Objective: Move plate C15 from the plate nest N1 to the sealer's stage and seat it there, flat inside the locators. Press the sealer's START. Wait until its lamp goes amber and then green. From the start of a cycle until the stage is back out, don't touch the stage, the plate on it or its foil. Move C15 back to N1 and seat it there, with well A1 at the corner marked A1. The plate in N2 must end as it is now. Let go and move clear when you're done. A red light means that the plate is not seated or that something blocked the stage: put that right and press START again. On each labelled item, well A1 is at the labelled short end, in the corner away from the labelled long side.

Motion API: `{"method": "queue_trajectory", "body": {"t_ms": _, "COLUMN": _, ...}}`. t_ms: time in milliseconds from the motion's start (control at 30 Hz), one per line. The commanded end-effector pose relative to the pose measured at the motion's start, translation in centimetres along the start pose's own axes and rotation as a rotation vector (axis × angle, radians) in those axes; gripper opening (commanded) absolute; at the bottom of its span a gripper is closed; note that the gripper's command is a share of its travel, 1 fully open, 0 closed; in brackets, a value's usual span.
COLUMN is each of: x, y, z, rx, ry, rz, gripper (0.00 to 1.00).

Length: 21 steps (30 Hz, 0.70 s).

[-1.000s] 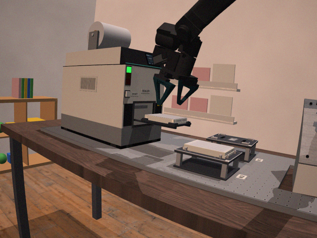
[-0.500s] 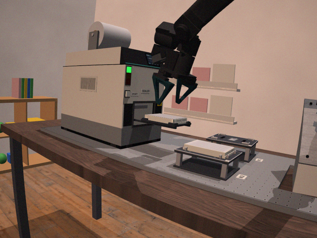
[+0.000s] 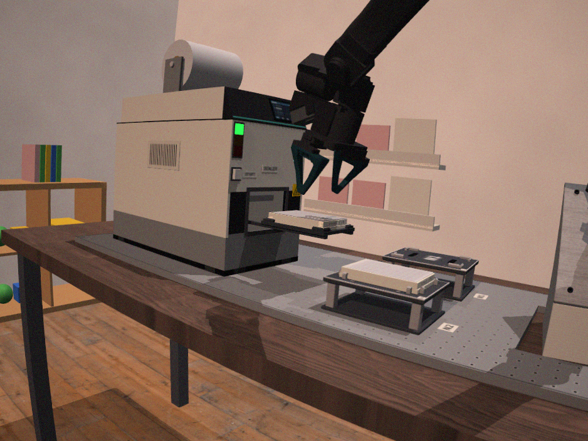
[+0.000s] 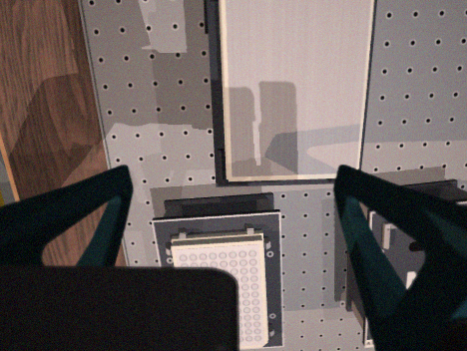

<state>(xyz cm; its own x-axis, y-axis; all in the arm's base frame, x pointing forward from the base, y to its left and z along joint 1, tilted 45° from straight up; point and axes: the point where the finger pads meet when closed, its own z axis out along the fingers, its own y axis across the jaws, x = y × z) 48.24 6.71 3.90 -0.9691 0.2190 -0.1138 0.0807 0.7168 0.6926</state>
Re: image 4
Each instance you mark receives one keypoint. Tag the white multi-well plate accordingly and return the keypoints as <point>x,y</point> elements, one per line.
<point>241,255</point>

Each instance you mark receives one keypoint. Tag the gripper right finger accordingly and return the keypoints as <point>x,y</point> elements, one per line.
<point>402,319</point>

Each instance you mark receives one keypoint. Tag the grey flat base plate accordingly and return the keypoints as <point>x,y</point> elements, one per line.
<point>150,68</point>

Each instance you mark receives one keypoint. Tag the cream rectangular plate with grid of square holes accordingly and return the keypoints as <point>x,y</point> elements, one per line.
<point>226,99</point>

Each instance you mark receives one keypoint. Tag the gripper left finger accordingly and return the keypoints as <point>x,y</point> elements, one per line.
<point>28,225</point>

